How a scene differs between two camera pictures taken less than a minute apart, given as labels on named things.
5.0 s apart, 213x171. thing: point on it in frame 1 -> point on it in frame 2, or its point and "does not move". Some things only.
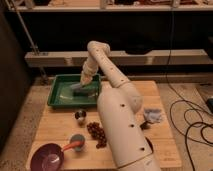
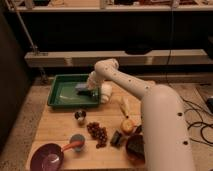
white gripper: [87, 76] -> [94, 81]
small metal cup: [80, 116] does not move
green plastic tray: [61, 94] does not move
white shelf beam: [123, 58] does not move
